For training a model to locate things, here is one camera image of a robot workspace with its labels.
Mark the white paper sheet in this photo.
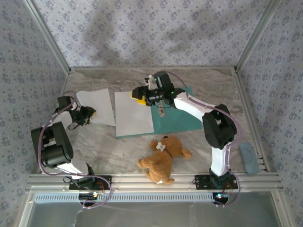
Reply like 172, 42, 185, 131
76, 88, 116, 127
114, 91, 155, 137

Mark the teal mat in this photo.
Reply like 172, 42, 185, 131
115, 87, 204, 138

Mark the brown teddy bear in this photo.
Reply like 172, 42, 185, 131
137, 135, 193, 186

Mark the small circuit board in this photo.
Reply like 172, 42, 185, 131
79, 192, 99, 200
212, 192, 230, 204

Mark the blue oval case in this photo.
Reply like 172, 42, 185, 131
239, 141, 260, 175

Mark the grey metal panel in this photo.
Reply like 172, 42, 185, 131
18, 191, 292, 227

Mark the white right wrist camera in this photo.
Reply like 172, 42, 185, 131
144, 74, 155, 90

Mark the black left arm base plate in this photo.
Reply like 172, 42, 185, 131
68, 175, 112, 190

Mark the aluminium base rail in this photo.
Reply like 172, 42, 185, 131
26, 172, 284, 192

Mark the aluminium frame post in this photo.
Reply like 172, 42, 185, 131
234, 0, 282, 73
23, 0, 71, 74

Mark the grey slotted cable duct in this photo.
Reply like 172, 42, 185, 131
35, 192, 215, 203

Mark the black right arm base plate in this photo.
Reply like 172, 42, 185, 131
194, 174, 239, 190

